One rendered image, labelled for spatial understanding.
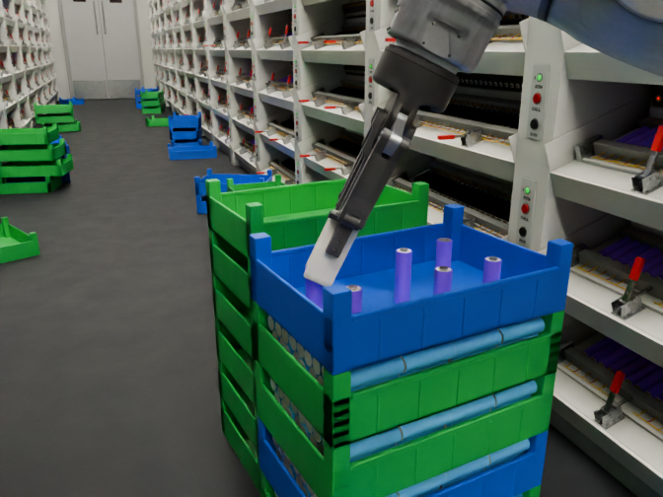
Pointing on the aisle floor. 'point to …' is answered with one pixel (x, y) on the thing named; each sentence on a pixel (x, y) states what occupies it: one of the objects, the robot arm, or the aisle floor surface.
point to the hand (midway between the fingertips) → (331, 248)
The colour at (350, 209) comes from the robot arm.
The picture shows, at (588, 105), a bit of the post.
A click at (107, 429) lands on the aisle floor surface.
